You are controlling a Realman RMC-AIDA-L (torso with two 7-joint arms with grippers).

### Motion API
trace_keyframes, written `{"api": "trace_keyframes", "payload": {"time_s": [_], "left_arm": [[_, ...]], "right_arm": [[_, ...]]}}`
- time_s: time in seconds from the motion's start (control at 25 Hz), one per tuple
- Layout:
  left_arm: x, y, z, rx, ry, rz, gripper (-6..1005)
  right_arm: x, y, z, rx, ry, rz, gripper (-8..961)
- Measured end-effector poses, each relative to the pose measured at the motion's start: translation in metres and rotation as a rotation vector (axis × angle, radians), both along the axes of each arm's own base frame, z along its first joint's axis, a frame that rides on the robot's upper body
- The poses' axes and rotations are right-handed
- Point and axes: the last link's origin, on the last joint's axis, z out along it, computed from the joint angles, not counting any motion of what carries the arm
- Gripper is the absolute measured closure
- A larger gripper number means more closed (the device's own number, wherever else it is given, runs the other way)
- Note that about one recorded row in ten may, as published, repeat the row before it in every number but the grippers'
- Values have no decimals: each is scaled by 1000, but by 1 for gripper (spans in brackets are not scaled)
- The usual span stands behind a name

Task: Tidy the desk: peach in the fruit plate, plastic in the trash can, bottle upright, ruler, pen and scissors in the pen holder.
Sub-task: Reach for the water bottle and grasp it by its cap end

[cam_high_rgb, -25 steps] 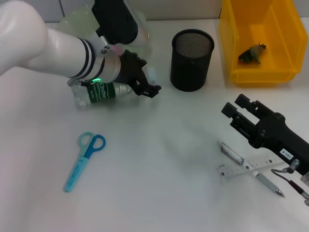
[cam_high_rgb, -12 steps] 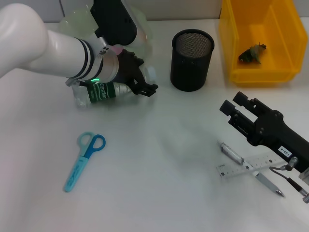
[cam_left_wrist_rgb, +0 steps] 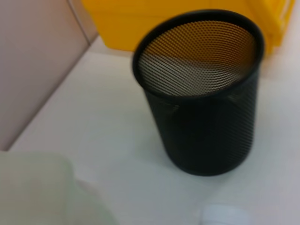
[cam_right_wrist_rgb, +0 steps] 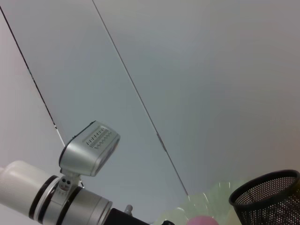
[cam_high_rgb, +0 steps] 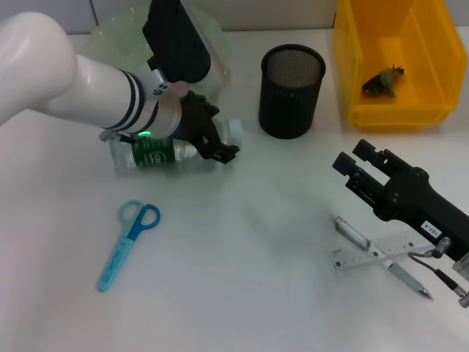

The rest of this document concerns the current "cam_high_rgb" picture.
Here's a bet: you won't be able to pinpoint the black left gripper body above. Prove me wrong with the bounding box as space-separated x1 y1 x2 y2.
177 89 224 148

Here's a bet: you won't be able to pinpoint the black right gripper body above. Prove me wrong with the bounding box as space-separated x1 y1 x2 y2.
373 166 469 262

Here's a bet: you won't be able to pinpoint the clear water bottle green label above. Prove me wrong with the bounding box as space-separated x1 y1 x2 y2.
109 117 243 175

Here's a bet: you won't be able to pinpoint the green plastic wrapper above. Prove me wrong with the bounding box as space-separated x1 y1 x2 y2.
361 64 407 98

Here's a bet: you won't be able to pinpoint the clear plastic ruler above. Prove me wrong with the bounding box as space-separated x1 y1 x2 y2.
328 230 434 273

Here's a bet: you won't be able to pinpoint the black mesh pen cup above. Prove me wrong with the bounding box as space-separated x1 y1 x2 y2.
258 44 327 140

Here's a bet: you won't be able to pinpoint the silver white ballpoint pen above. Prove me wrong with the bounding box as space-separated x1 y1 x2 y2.
328 215 434 301

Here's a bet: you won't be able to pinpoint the translucent green fruit bowl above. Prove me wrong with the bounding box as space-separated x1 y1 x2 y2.
89 6 234 108

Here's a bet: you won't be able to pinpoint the blue sheathed scissors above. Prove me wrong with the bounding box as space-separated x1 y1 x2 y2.
95 199 162 293

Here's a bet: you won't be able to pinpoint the yellow plastic storage bin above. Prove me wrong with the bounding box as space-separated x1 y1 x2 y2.
331 0 469 132

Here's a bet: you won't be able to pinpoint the right gripper cable with plugs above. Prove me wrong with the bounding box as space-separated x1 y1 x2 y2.
407 236 469 307

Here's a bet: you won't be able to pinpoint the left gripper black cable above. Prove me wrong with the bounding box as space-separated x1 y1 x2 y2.
98 129 137 144

